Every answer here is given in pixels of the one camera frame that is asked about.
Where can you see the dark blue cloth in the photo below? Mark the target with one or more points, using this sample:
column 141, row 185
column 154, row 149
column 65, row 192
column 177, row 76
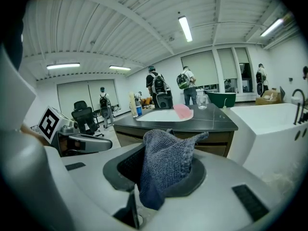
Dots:
column 166, row 162

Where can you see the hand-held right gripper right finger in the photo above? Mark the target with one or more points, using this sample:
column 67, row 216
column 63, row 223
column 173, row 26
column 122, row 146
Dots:
column 216, row 201

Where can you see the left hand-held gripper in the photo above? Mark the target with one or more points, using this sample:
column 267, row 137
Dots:
column 48, row 125

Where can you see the white roller blind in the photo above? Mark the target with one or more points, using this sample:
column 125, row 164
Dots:
column 72, row 93
column 241, row 55
column 202, row 66
column 227, row 64

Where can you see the green bathtub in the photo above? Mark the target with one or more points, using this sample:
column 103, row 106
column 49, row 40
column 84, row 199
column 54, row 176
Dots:
column 221, row 100

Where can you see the brown cardboard box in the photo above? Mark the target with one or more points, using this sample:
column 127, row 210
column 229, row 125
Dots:
column 262, row 102

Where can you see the dark vanity cabinet black top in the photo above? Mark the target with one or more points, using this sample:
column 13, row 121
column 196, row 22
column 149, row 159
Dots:
column 211, row 121

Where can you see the green backpack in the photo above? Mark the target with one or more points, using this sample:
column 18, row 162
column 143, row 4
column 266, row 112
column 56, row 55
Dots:
column 183, row 80

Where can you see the white bathtub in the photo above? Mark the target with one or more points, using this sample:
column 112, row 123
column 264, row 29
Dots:
column 264, row 133

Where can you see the person's black shirt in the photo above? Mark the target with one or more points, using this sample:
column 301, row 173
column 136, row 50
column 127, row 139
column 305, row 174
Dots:
column 12, row 44

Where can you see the black bathtub faucet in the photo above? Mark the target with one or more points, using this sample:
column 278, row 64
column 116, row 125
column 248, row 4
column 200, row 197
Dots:
column 297, row 114

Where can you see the black office chair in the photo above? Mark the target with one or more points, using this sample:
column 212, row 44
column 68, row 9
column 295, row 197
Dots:
column 83, row 115

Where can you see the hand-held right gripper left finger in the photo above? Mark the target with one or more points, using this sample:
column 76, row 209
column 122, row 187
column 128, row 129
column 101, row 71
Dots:
column 91, row 182

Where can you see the blue plastic cup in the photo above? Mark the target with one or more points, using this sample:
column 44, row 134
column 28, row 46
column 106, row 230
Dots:
column 139, row 111

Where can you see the pink folded towel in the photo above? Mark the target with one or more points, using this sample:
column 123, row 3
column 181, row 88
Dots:
column 183, row 112

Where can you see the person's left forearm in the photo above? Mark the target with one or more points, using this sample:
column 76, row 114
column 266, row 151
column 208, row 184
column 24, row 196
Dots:
column 31, row 132

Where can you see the black backpack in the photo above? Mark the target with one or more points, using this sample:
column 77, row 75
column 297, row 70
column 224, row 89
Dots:
column 158, row 84

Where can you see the person's left hand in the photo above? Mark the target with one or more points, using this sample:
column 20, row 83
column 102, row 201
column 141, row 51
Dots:
column 63, row 145

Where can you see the clear glass mug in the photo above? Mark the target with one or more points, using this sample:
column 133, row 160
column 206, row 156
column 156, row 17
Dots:
column 202, row 102

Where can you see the long ceiling light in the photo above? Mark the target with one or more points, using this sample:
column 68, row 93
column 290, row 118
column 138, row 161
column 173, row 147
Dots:
column 120, row 68
column 62, row 66
column 272, row 27
column 185, row 29

